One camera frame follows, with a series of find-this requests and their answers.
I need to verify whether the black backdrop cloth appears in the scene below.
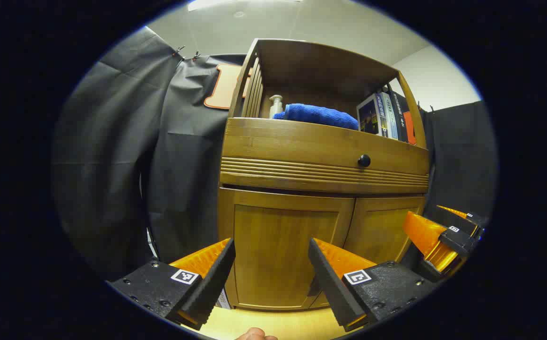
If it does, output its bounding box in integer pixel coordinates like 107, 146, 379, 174
51, 26, 498, 281

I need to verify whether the wooden drawer with grooves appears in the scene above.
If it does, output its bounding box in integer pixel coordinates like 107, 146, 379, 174
220, 117, 430, 195

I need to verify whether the white pump bottle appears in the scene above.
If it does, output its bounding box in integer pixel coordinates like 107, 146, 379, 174
269, 94, 284, 119

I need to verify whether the ceiling light panel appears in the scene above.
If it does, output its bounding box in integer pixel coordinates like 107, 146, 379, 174
188, 0, 303, 12

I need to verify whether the wooden double-door shoe cabinet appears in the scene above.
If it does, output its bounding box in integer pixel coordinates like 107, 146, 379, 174
217, 39, 431, 311

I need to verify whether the grey spine book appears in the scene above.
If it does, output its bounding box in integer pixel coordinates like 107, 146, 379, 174
380, 92, 400, 141

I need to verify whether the blue folded towel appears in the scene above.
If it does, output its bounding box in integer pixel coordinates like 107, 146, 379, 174
273, 103, 360, 131

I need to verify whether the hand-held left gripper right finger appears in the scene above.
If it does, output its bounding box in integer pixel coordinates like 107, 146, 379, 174
308, 238, 438, 332

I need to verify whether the wooden cabinet door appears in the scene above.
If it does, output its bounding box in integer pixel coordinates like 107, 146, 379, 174
310, 196, 426, 310
218, 187, 355, 311

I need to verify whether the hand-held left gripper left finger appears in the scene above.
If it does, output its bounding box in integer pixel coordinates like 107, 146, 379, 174
107, 238, 236, 331

